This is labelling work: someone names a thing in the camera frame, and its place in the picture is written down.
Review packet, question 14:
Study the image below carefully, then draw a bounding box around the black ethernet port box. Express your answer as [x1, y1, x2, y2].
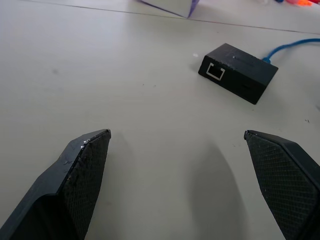
[197, 42, 279, 105]

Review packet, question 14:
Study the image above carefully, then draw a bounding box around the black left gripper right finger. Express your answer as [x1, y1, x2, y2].
[243, 129, 320, 240]

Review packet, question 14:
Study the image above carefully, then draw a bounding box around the white and purple box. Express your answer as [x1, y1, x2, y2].
[136, 0, 201, 19]

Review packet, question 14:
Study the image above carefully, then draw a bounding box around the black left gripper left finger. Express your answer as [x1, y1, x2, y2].
[0, 128, 112, 240]

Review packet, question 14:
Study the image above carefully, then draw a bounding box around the blue cable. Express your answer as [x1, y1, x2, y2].
[261, 37, 320, 64]

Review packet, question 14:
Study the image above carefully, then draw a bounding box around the colourful toy pile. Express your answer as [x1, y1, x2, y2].
[259, 0, 320, 8]

